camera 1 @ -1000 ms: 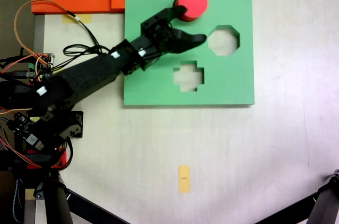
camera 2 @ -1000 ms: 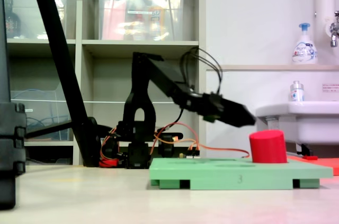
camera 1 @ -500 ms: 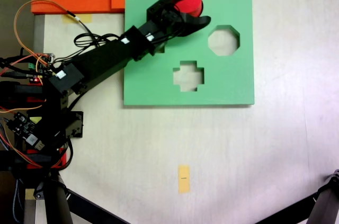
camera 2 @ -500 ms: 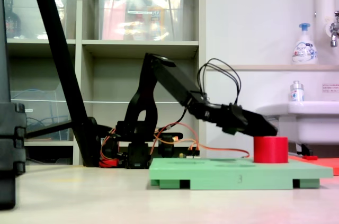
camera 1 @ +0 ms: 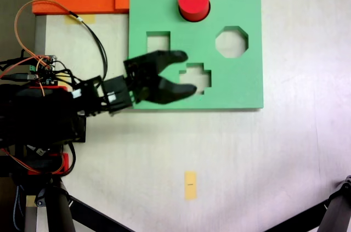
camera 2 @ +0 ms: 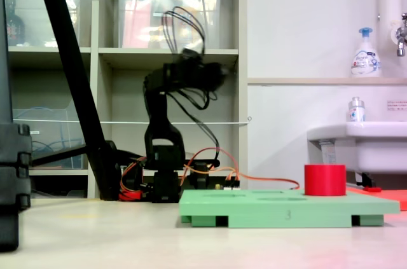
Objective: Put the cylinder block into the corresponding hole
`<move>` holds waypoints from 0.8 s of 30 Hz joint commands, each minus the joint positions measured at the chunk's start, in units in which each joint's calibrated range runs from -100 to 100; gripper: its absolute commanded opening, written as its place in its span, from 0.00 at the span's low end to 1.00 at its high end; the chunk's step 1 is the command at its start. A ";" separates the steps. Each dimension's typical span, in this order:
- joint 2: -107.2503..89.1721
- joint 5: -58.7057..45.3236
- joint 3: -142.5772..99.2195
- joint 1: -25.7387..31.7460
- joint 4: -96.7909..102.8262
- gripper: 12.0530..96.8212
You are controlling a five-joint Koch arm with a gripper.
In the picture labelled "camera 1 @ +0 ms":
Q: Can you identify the long thin black cable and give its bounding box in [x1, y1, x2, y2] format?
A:
[68, 11, 108, 81]

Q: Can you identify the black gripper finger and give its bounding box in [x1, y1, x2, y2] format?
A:
[149, 77, 197, 105]
[148, 50, 189, 75]

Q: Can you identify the circuit board with wires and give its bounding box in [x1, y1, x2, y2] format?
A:
[29, 55, 59, 86]

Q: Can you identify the black usb cable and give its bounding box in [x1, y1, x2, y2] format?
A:
[0, 72, 38, 81]

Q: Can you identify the blue braided cable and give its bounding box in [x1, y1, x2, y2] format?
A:
[12, 185, 25, 231]

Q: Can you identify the black notched tripod leg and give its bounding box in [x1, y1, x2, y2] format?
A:
[263, 174, 351, 232]

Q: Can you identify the thin orange wire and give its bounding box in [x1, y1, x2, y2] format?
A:
[14, 0, 83, 64]

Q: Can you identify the red printed base mount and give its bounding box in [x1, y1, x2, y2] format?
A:
[27, 86, 70, 174]

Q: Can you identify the yellow tape strip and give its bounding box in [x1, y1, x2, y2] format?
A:
[184, 171, 198, 201]
[64, 14, 96, 25]
[56, 70, 69, 87]

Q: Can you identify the green shape sorting board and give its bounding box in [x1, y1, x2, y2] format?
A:
[127, 0, 264, 112]

